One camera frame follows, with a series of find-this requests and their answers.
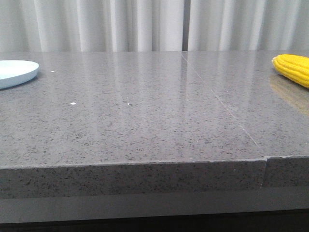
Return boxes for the light blue round plate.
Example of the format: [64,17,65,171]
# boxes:
[0,60,39,89]

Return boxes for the yellow corn cob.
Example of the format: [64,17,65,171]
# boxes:
[272,54,309,88]

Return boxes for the white pleated curtain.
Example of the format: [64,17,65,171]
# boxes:
[0,0,309,52]

